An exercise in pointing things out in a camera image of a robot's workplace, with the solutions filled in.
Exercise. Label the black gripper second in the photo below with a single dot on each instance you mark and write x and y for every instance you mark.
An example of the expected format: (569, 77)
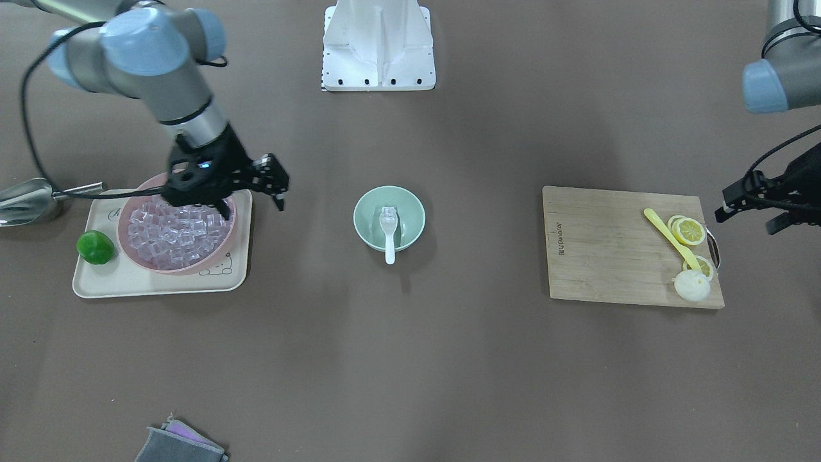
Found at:
(805, 172)

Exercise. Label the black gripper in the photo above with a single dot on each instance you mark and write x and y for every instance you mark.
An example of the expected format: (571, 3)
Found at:
(234, 160)

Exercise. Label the white plastic spoon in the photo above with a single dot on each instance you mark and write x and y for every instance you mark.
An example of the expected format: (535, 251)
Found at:
(389, 229)

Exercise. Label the robot arm with blue joints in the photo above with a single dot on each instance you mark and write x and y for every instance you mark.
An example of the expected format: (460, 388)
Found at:
(202, 28)

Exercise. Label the yellow plastic spoon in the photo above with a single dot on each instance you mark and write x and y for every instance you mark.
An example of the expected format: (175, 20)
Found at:
(688, 256)

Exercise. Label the clear ice cubes pile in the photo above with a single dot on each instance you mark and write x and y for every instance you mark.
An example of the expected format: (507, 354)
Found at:
(163, 237)

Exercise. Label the pink bowl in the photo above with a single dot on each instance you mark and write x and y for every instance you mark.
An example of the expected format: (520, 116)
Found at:
(133, 201)

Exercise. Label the mint green bowl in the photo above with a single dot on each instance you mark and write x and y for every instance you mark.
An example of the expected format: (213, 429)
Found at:
(412, 217)

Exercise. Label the metal ice scoop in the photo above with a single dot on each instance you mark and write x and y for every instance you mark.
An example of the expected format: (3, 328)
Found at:
(33, 201)

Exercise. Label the lemon slice upper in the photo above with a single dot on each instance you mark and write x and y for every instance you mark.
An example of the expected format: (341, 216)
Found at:
(686, 230)

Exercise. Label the lemon slice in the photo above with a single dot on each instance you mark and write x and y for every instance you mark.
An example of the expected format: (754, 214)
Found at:
(686, 230)
(706, 267)

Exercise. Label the lemon slice lower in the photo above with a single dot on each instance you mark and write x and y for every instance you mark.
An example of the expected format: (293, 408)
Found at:
(706, 267)

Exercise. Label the white onion half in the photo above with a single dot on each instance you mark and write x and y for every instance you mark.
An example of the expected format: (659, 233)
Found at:
(692, 285)

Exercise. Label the wooden cutting board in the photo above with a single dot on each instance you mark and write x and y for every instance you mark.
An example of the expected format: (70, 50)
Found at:
(600, 247)

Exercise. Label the cream rectangular tray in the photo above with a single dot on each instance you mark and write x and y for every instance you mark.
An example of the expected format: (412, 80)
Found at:
(121, 276)

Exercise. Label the green lime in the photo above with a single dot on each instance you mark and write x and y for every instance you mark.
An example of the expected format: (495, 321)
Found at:
(95, 248)

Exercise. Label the purple cloth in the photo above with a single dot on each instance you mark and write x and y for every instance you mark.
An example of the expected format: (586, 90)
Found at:
(180, 428)

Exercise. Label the grey folded cloth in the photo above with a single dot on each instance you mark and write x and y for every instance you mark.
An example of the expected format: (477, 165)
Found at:
(162, 445)

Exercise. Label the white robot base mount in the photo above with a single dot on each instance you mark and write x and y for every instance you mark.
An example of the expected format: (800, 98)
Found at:
(384, 46)

